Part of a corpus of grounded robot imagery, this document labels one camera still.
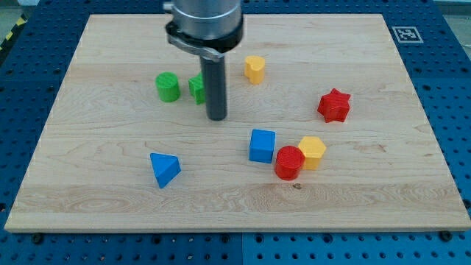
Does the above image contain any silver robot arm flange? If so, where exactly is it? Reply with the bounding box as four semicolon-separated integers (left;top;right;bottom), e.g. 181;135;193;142
163;0;244;63

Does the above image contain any green star block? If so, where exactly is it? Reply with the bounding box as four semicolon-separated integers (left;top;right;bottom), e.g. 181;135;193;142
188;73;205;105

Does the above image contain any green cylinder block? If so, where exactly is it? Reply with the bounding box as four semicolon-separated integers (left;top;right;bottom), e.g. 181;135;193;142
155;72;180;102

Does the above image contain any white fiducial marker tag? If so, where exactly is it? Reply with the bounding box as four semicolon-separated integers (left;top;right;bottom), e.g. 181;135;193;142
392;26;423;43

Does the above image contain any yellow heart block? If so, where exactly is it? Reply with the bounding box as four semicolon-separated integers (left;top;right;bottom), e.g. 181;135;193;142
244;55;266;85

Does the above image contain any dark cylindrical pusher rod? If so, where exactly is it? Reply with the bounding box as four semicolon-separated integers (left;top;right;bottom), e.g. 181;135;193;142
200;57;227;121

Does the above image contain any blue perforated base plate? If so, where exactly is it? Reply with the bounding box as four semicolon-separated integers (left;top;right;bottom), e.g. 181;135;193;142
1;1;470;264

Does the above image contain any blue triangle block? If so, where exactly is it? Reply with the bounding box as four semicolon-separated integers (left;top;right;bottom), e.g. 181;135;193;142
150;153;181;188

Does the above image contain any wooden board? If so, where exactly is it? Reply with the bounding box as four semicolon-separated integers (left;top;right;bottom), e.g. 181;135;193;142
5;14;470;233

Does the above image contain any red star block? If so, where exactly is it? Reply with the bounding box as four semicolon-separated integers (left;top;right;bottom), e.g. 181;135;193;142
317;88;351;123

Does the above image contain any blue cube block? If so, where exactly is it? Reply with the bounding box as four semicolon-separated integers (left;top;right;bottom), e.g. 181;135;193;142
249;129;276;163

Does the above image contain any yellow hexagon block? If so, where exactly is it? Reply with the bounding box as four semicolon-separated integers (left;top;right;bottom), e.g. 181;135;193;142
298;136;327;170

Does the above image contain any red cylinder block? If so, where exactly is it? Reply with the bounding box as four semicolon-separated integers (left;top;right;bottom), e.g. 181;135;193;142
275;146;305;180

